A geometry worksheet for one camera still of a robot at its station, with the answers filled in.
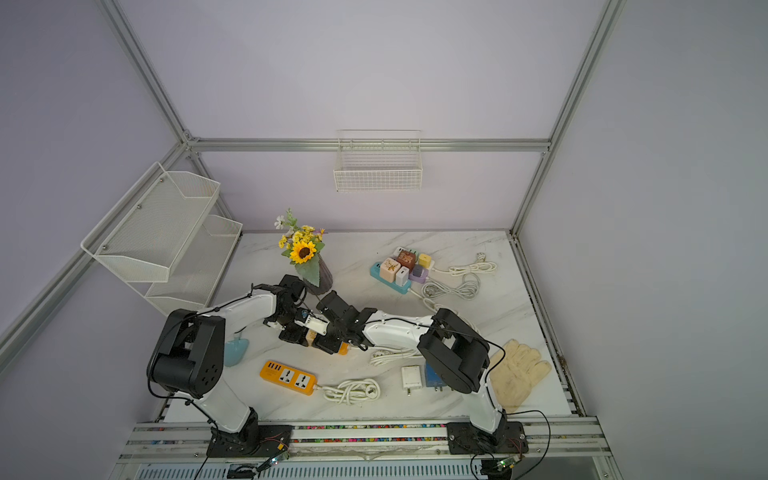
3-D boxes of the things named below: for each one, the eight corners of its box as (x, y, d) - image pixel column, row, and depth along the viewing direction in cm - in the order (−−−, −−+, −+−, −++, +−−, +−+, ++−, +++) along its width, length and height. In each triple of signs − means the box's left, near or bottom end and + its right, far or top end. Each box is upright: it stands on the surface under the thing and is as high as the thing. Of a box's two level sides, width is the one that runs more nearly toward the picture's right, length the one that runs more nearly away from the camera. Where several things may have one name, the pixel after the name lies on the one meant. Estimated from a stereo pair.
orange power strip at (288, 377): (257, 379, 85) (253, 375, 83) (267, 361, 88) (264, 358, 86) (313, 397, 82) (311, 394, 80) (321, 378, 85) (319, 375, 83)
